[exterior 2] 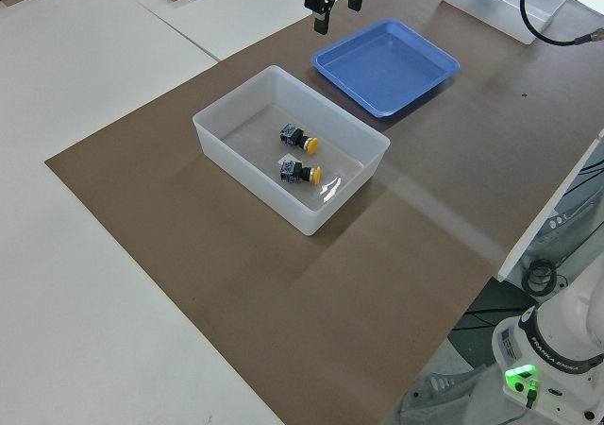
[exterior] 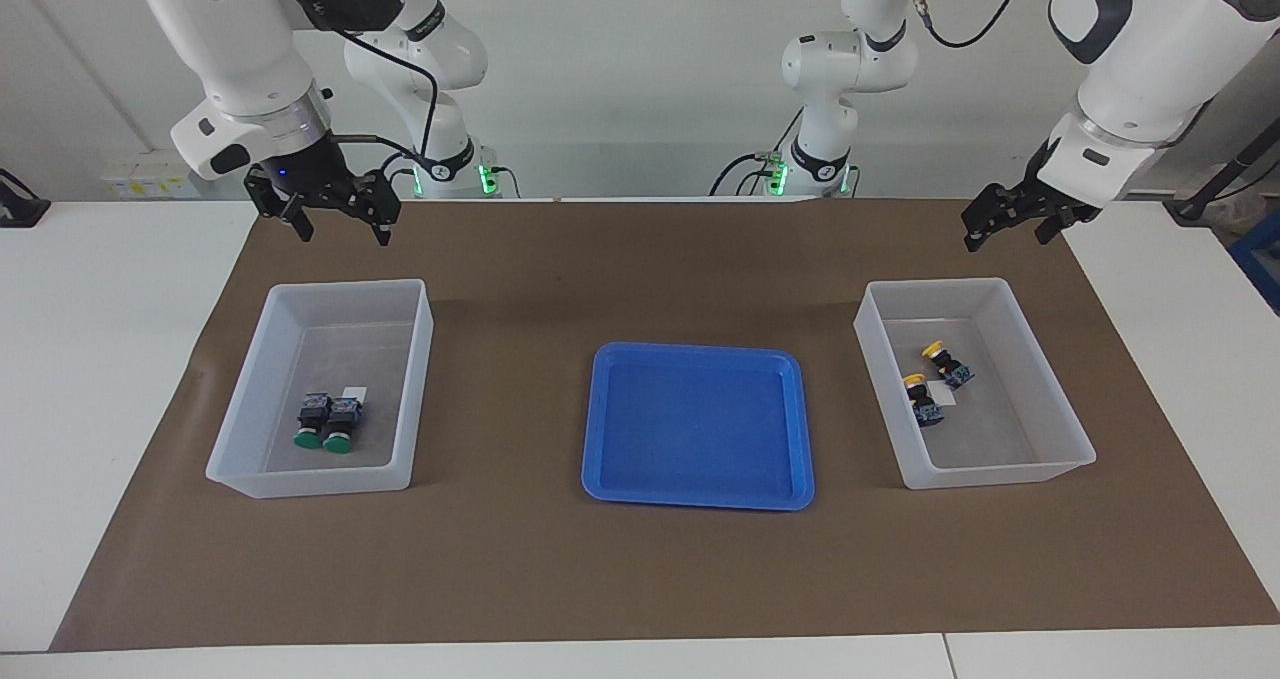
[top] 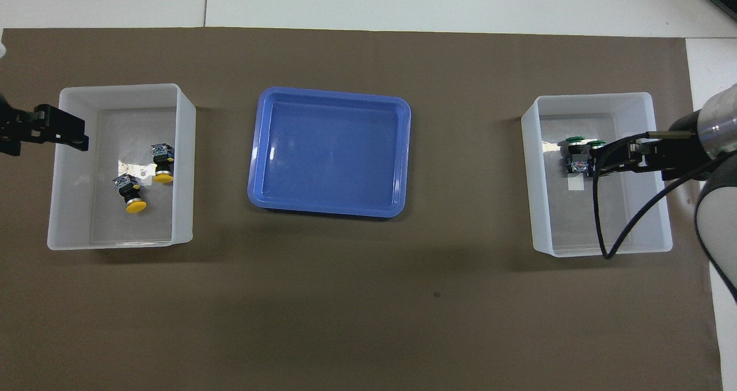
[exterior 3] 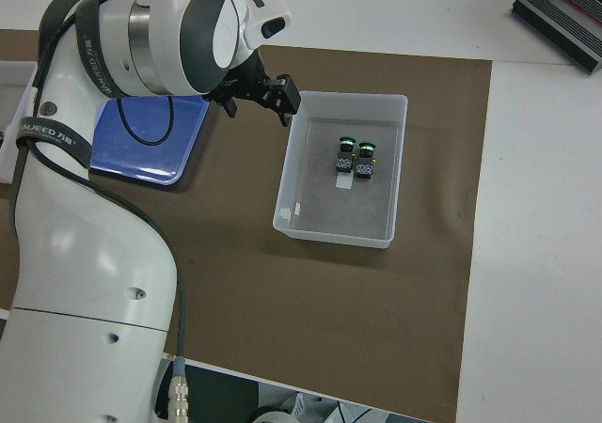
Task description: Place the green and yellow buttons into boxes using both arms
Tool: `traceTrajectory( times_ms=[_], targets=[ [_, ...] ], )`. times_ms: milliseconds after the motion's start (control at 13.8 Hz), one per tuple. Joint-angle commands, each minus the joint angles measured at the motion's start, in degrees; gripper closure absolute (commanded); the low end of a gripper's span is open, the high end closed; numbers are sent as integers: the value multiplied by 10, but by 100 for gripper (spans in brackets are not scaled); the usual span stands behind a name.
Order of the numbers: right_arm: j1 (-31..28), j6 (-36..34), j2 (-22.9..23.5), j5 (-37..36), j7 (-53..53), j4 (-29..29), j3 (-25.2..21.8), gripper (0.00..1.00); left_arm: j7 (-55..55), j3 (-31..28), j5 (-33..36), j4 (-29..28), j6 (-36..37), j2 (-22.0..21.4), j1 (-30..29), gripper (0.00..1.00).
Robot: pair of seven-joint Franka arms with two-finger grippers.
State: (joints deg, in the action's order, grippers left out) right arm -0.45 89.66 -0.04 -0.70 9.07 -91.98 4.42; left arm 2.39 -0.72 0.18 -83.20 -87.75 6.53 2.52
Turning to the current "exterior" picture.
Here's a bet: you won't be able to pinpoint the yellow push button switch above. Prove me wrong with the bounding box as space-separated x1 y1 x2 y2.
903 373 946 428
921 340 976 390

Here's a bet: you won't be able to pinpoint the green push button switch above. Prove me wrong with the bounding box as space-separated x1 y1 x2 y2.
322 397 363 454
294 393 333 451

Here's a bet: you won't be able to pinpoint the translucent white plastic box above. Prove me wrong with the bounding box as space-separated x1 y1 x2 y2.
853 277 1098 491
205 278 435 500

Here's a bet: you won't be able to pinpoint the black stand pole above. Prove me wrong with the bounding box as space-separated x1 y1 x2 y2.
1165 119 1280 225

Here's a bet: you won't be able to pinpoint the blue plastic tray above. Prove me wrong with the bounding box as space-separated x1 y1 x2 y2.
581 342 816 512

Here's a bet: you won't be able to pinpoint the brown paper table mat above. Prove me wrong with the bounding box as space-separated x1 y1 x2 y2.
50 197 1280 653

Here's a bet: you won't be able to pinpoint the black right base cables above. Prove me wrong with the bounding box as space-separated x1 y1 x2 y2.
385 154 521 200

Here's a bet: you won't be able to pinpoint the black base cables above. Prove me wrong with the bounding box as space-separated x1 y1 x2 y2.
385 154 521 200
708 109 801 197

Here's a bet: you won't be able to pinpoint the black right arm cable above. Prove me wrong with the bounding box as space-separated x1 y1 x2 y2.
270 0 441 185

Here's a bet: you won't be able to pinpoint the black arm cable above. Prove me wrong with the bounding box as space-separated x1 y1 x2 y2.
903 0 1041 50
270 0 441 185

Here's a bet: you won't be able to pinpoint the white wall socket box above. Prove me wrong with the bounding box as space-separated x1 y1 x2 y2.
100 151 198 200

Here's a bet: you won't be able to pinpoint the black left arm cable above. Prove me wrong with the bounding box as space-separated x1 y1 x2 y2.
903 0 1041 50

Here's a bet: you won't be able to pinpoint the black left base cables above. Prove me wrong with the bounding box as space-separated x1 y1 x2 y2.
708 109 801 197

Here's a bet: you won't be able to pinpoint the black clamp mount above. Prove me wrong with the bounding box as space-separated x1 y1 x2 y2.
0 167 51 228

